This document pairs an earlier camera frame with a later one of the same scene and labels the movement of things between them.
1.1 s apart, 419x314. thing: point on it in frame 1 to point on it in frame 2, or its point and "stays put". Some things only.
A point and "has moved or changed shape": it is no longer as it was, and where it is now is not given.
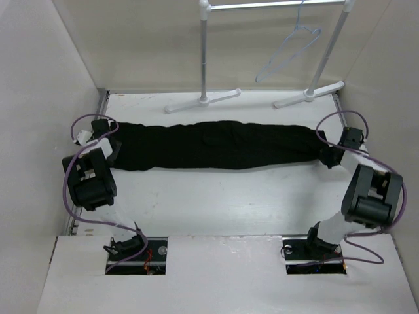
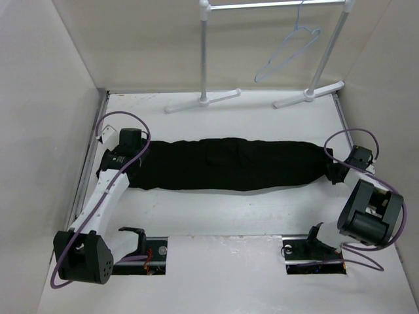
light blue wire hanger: x=281 y=47 stays put
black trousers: x=220 y=145 has moved or changed shape
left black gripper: x=112 y=157 to x=141 y=150
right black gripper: x=326 y=157 to x=330 y=170
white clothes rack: x=312 y=92 stays put
